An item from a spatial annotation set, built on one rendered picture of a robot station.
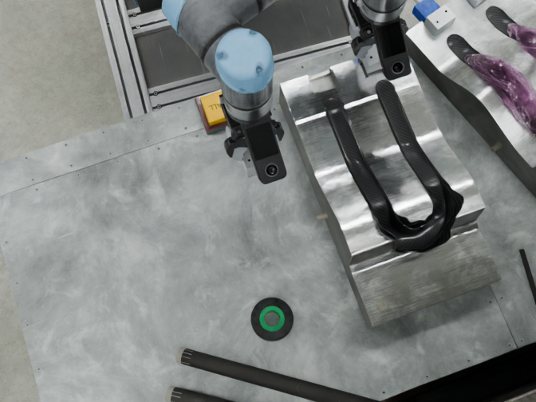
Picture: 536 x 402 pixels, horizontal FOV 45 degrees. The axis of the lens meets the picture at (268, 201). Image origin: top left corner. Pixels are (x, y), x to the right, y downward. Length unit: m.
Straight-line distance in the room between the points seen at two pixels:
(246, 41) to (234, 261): 0.55
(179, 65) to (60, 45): 0.53
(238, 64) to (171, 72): 1.24
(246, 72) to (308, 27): 1.30
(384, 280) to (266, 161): 0.35
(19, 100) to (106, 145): 1.06
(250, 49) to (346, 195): 0.44
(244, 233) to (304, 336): 0.23
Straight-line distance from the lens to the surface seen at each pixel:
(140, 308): 1.31
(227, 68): 0.87
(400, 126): 1.31
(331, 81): 1.35
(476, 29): 1.47
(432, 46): 1.43
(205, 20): 0.92
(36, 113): 2.39
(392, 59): 1.15
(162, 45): 2.15
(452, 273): 1.28
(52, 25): 2.52
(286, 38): 2.13
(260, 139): 1.03
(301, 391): 1.19
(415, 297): 1.25
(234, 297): 1.29
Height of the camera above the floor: 2.08
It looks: 75 degrees down
